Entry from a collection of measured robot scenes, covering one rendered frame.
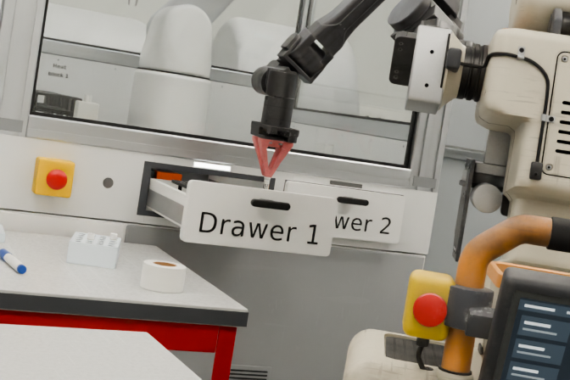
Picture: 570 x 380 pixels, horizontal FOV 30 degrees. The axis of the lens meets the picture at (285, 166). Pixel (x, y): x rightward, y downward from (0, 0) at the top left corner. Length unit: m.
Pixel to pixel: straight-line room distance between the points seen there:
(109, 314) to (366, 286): 0.94
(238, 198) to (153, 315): 0.37
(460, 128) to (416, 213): 1.96
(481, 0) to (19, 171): 2.66
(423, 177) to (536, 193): 0.95
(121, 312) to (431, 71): 0.58
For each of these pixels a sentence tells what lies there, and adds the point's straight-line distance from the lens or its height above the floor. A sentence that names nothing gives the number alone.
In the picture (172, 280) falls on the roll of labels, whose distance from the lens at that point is 1.68.
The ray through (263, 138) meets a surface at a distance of 1.98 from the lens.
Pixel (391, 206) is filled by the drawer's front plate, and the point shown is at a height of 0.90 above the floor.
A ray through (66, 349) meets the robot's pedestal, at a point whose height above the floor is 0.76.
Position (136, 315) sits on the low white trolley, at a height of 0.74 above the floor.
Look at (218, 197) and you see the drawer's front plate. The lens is 1.88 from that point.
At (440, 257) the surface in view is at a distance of 4.39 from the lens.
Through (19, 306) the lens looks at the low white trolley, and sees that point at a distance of 1.57.
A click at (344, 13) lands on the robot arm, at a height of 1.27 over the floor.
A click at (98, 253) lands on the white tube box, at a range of 1.84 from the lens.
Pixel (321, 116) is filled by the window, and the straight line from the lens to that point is 2.32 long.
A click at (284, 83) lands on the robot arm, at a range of 1.98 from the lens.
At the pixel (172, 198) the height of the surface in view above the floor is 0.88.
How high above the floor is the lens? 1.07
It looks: 3 degrees down
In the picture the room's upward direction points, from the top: 9 degrees clockwise
